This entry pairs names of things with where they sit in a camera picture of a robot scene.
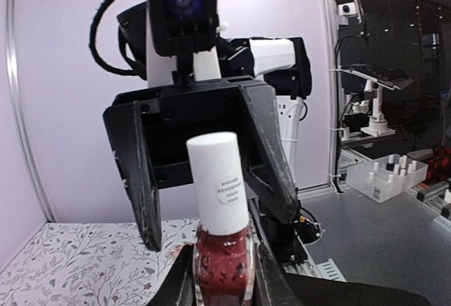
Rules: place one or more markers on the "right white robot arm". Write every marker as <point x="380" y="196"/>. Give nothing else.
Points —
<point x="280" y="63"/>

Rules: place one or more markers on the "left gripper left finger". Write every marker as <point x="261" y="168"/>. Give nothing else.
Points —
<point x="177" y="288"/>

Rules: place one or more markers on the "red nail polish bottle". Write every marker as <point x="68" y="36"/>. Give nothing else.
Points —
<point x="224" y="267"/>

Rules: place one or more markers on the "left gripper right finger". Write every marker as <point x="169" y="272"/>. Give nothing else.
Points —
<point x="270" y="286"/>

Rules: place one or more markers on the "floral patterned table mat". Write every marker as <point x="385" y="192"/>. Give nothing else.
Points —
<point x="92" y="264"/>

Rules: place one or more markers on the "right aluminium frame post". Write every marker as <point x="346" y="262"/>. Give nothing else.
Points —
<point x="328" y="8"/>

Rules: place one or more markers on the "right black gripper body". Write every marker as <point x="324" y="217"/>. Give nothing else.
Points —
<point x="173" y="114"/>

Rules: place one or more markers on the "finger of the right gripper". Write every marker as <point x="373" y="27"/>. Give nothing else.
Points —
<point x="264" y="163"/>
<point x="125" y="131"/>

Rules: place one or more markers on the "clear box of bottles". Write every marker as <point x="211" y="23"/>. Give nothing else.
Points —
<point x="384" y="178"/>

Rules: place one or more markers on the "white nail polish cap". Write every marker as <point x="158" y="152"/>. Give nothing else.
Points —
<point x="218" y="181"/>

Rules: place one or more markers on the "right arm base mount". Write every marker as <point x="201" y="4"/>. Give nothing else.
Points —
<point x="286" y="242"/>

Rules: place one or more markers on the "background robot stand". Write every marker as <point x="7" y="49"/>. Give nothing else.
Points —
<point x="363" y="110"/>

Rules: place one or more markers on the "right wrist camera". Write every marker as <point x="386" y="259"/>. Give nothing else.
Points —
<point x="181" y="38"/>

